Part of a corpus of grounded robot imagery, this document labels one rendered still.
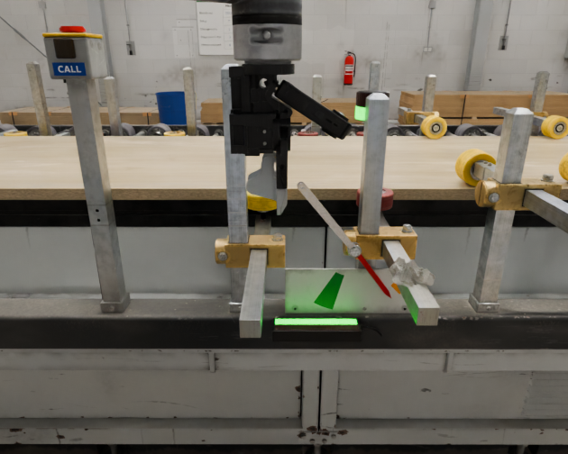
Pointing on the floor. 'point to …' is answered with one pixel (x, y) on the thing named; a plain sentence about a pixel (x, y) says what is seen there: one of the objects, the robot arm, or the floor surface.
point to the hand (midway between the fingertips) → (283, 205)
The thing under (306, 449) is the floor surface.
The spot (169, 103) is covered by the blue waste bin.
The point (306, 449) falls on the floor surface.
